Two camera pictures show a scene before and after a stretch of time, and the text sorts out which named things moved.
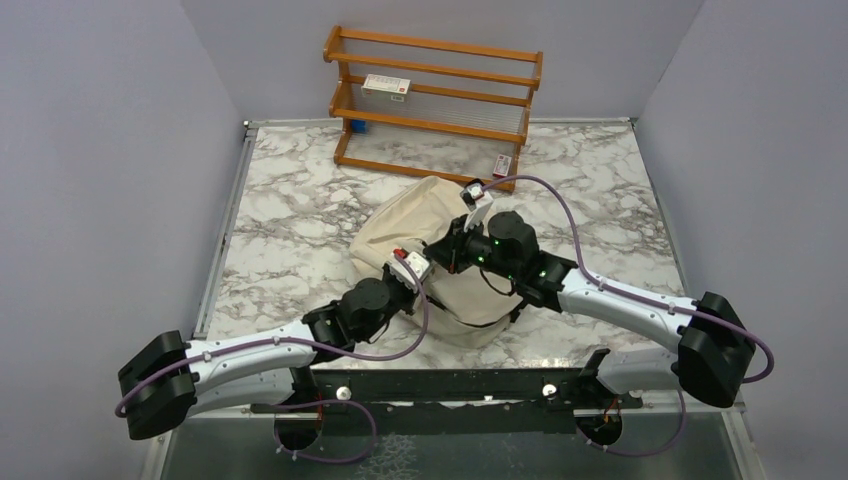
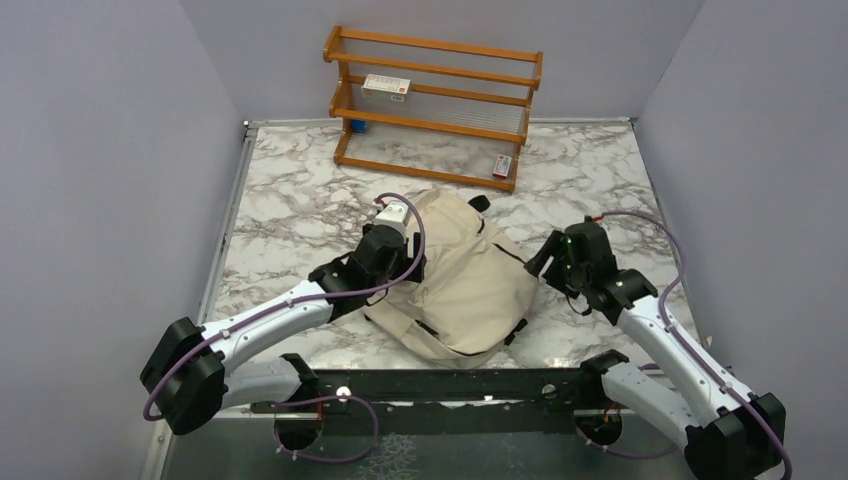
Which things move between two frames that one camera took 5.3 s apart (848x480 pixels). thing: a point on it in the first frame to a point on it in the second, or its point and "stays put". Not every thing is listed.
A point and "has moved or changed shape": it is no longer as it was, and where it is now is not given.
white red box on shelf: [387, 87] stays put
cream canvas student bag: [463, 310] has moved or changed shape
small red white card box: [501, 166] stays put
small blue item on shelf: [359, 126] stays put
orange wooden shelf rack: [432, 106] stays put
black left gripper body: [400, 299] to [403, 264]
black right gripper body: [474, 248] to [562, 272]
